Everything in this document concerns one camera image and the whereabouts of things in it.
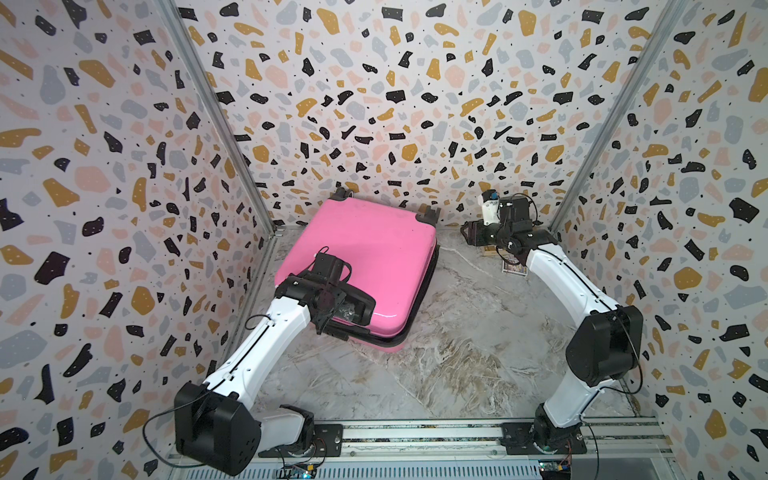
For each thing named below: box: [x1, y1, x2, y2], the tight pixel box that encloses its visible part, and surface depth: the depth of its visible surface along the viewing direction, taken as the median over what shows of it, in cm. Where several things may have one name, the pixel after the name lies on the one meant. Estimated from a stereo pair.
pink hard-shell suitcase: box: [275, 188, 442, 352], surface depth 87 cm
